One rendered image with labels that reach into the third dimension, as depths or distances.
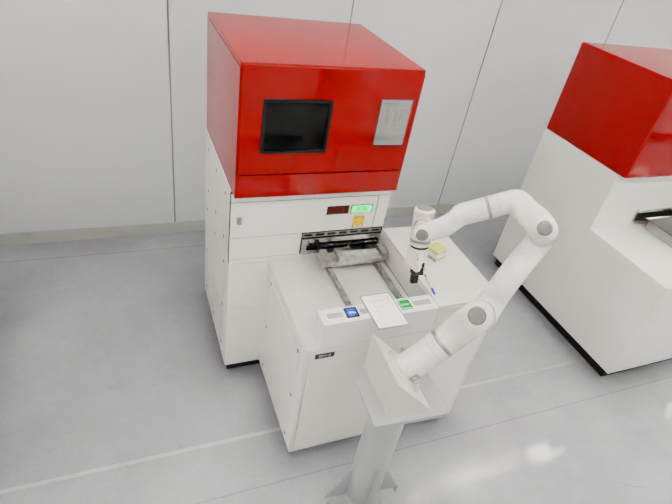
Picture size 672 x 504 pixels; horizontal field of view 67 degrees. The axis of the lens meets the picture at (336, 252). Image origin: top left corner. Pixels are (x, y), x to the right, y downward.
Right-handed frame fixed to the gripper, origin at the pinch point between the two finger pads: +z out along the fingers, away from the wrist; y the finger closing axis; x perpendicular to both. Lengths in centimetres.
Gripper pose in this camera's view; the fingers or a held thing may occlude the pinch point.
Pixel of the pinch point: (414, 278)
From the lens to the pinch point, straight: 219.0
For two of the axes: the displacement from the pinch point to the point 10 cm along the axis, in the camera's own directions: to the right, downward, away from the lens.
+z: -0.8, 9.1, 4.2
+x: 9.2, -0.9, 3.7
